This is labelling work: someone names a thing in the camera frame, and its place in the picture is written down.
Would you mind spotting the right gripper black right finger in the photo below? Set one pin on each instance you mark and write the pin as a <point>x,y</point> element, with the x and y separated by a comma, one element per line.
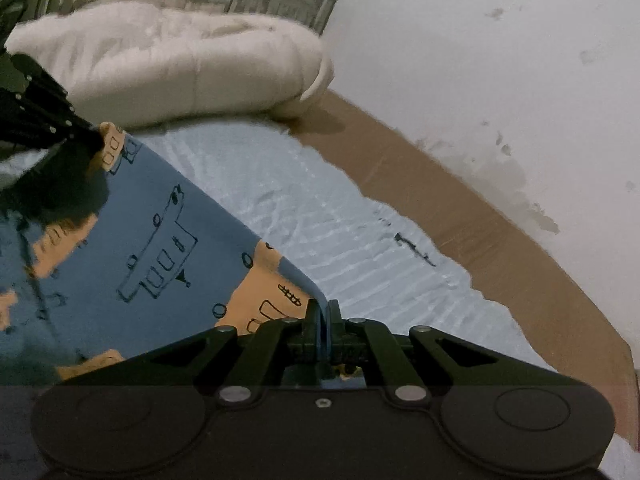
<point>424,357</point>

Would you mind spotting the light blue bed sheet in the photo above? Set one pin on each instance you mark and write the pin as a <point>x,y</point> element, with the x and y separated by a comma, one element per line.
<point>318,421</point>

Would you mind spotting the blue orange printed pants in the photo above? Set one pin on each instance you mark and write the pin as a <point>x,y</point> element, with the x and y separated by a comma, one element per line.
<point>108,252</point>

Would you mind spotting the cream folded comforter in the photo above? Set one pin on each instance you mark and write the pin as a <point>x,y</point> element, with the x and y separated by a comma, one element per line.
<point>140,62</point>

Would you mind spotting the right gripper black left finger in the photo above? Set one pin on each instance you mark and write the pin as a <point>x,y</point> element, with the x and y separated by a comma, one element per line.
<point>216,358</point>

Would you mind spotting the brown wooden bed frame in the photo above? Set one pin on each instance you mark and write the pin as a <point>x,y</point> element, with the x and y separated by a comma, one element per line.
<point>559,320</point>

